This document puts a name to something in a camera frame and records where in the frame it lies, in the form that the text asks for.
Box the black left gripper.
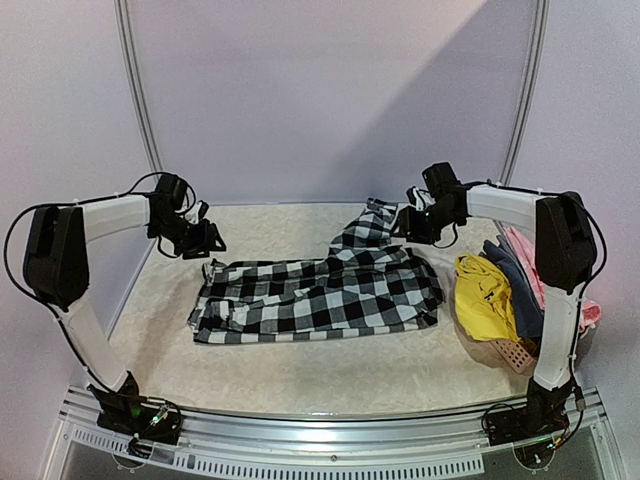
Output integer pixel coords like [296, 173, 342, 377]
[150, 212, 227, 259]

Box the black white checkered shirt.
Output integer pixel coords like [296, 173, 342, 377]
[188, 199, 445, 345]

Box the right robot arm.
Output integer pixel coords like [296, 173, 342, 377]
[392, 162, 604, 436]

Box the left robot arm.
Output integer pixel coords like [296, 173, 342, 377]
[23, 173, 226, 394]

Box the pink laundry basket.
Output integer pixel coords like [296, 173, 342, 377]
[490, 340, 535, 374]

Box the yellow garment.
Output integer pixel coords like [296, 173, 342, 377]
[454, 254, 520, 342]

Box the navy blue garment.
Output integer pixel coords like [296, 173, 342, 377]
[483, 235, 543, 343]

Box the pink garment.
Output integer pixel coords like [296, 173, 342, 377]
[504, 227, 602, 332]

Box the left corner wall post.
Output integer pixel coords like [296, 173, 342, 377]
[114, 0, 163, 172]

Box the corner wall post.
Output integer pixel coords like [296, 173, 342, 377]
[499, 0, 550, 185]
[114, 0, 163, 172]

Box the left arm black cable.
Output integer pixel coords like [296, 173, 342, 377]
[3, 171, 201, 306]

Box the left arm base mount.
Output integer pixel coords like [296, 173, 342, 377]
[88, 371, 184, 446]

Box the aluminium front rail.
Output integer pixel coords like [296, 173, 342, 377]
[45, 392, 621, 479]

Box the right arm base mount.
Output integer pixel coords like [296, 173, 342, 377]
[481, 390, 586, 450]

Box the right corner wall post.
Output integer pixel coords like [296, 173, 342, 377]
[499, 0, 550, 185]

